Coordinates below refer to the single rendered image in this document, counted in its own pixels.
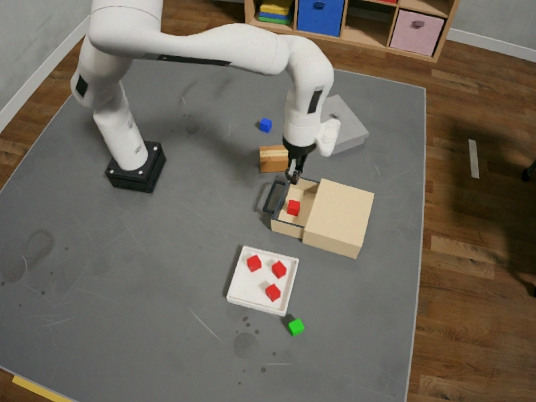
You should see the green block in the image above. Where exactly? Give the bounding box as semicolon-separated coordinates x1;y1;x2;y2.
288;319;304;336

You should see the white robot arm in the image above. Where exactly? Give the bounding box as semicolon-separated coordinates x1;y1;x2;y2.
70;0;340;170

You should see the blue block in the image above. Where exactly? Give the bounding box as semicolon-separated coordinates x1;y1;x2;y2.
260;118;272;133

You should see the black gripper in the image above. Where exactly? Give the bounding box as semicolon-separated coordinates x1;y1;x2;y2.
282;136;317;185

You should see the brown cardboard box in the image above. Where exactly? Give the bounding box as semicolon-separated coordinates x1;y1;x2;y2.
259;146;288;173

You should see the red block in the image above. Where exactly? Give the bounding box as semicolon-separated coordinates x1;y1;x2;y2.
265;283;281;302
246;254;262;273
287;200;300;216
272;261;287;280

